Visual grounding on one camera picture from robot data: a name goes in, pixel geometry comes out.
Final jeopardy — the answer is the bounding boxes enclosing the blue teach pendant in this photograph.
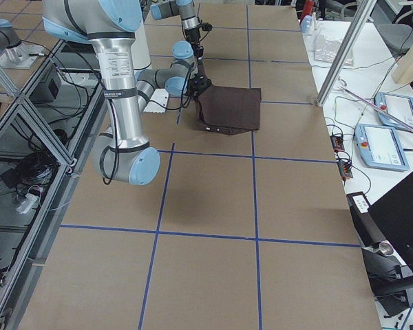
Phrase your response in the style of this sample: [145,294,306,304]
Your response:
[354,124,410,172]
[374,92,413,128]

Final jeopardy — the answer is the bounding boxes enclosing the black monitor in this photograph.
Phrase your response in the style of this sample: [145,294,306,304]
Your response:
[369,171,413,272]

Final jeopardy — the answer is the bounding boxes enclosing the black box with label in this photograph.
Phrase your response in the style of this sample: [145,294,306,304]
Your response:
[346,192,392,255]

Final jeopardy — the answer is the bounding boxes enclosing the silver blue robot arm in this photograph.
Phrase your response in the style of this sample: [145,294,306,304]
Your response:
[150,0,213,65]
[42,1,212,185]

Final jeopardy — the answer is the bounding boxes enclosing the white reacher grabber tool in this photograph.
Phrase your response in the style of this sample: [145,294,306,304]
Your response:
[337,77,413,133]

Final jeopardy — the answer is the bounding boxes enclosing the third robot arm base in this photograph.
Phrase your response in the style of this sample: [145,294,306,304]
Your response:
[0,19,45,69]

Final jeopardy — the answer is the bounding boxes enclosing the white power strip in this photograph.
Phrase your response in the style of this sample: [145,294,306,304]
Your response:
[16,192,39,215]

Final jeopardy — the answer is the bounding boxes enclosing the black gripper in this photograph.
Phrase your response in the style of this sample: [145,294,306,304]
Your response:
[187,77,212,98]
[182,21,213,63]

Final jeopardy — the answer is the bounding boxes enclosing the aluminium frame rack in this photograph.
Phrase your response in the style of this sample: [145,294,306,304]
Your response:
[0,41,105,329]

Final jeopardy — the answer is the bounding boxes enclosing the aluminium frame post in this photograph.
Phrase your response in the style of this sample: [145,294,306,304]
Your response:
[315,0,377,107]

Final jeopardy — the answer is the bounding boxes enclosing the near blue teach pendant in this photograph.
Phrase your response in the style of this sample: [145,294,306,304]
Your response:
[354,124,410,172]

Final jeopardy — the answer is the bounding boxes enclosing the silver foil bag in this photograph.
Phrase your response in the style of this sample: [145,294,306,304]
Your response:
[314,34,343,63]

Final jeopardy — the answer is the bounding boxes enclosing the brown t-shirt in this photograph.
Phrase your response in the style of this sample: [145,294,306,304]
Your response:
[194,65,262,135]

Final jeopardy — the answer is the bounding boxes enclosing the far blue teach pendant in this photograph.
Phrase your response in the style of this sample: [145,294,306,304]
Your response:
[374,92,413,128]

